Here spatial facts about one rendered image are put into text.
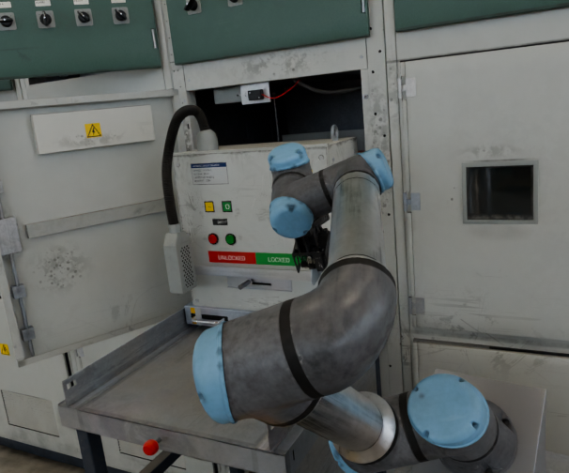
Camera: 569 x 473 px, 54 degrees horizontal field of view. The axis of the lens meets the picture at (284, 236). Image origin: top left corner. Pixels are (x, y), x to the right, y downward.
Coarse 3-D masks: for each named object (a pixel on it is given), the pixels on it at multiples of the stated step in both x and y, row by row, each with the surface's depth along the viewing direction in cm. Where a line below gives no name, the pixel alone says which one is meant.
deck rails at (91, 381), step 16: (176, 320) 170; (144, 336) 157; (160, 336) 163; (176, 336) 169; (112, 352) 146; (128, 352) 151; (144, 352) 157; (160, 352) 158; (96, 368) 141; (112, 368) 146; (128, 368) 150; (64, 384) 132; (80, 384) 137; (96, 384) 141; (112, 384) 142; (80, 400) 136; (272, 432) 109; (288, 432) 114; (256, 448) 110; (272, 448) 109
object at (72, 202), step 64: (0, 128) 152; (64, 128) 159; (128, 128) 170; (0, 192) 152; (64, 192) 164; (128, 192) 175; (0, 256) 153; (64, 256) 166; (128, 256) 178; (64, 320) 169; (128, 320) 181
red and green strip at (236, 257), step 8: (208, 256) 165; (216, 256) 163; (224, 256) 162; (232, 256) 161; (240, 256) 160; (248, 256) 158; (256, 256) 157; (264, 256) 156; (272, 256) 155; (280, 256) 154; (288, 256) 152; (256, 264) 158; (264, 264) 157; (272, 264) 155; (280, 264) 154; (288, 264) 153
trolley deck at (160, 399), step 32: (192, 352) 157; (128, 384) 142; (160, 384) 140; (192, 384) 139; (64, 416) 135; (96, 416) 129; (128, 416) 127; (160, 416) 125; (192, 416) 124; (160, 448) 122; (192, 448) 118; (224, 448) 114; (288, 448) 108
